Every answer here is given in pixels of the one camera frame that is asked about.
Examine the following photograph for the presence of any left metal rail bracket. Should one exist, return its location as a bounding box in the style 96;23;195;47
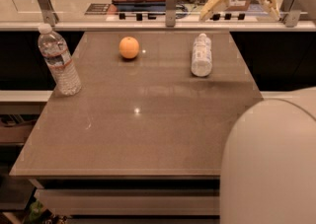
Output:
38;0;59;27

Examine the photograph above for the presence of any right metal rail bracket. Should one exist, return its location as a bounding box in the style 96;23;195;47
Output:
280;0;301;28

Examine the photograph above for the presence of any middle metal rail bracket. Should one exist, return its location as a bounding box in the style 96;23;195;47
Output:
165;0;177;27

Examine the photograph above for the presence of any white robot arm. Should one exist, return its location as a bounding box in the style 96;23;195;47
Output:
199;0;316;224

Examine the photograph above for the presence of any orange fruit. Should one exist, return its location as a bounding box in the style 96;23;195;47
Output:
118;37;139;59

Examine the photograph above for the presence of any green object under table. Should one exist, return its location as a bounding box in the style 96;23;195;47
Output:
25;201;43;224

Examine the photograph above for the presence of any metal rail bracket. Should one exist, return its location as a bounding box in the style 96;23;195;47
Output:
38;0;59;27
165;0;177;27
280;0;301;28

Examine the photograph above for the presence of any grey table drawer unit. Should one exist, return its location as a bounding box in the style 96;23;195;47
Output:
28;177;221;224

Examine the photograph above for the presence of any clear upright water bottle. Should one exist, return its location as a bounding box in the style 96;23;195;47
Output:
38;24;82;96

